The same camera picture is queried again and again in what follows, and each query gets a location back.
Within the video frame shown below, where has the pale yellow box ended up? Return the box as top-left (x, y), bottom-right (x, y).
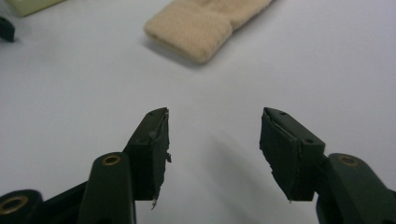
top-left (5, 0), bottom-right (67, 19)

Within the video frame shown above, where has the beige fuzzy sock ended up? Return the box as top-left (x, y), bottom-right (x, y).
top-left (143, 0), bottom-right (276, 65)

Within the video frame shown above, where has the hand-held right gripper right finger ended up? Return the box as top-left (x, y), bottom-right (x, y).
top-left (259, 106), bottom-right (327, 203)

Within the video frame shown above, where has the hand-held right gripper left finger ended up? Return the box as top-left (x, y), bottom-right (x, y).
top-left (122, 106), bottom-right (173, 210)

